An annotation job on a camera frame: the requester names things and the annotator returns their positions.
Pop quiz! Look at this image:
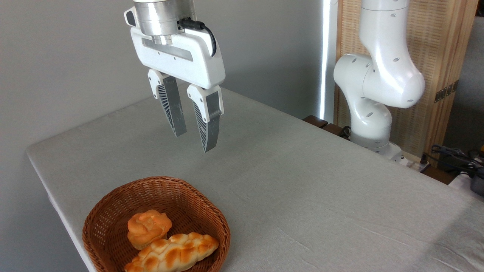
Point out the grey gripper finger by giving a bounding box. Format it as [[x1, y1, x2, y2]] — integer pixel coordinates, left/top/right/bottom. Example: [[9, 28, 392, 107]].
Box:
[[147, 69, 188, 138], [187, 84, 225, 153]]

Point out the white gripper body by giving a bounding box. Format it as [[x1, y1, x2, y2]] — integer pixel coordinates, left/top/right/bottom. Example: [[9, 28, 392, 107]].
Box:
[[130, 26, 226, 90]]

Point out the round golden bread roll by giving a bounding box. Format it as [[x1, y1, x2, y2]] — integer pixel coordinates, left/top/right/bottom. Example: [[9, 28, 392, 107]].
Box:
[[127, 209, 172, 250]]

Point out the long braided bread loaf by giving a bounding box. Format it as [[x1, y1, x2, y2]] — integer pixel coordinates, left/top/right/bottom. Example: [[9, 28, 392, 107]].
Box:
[[124, 232, 220, 272]]

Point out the dark brown wooden block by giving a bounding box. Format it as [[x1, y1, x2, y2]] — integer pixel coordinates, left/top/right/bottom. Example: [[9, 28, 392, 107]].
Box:
[[302, 115, 329, 128], [321, 123, 351, 140]]

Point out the grey tablecloth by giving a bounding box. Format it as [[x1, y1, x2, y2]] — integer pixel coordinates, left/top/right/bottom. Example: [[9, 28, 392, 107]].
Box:
[[26, 85, 484, 272]]

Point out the brown wicker basket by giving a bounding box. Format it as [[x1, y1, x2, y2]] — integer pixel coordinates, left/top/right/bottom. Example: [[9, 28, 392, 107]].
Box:
[[82, 176, 231, 272]]

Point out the white power strip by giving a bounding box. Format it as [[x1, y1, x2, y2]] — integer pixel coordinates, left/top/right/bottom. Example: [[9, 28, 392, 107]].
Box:
[[405, 159, 432, 173]]

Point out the dark metal screen hinge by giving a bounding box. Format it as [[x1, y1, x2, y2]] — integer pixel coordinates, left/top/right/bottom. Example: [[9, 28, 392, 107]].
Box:
[[434, 80, 459, 103]]

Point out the dark grey device box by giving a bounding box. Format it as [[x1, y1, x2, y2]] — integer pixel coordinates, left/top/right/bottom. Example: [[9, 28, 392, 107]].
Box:
[[470, 175, 484, 197]]

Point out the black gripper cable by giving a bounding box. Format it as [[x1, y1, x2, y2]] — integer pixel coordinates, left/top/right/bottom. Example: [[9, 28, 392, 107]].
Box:
[[177, 17, 217, 57]]

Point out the black cable bundle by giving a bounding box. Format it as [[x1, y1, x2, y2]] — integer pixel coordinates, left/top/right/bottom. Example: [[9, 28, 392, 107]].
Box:
[[420, 144, 484, 179]]

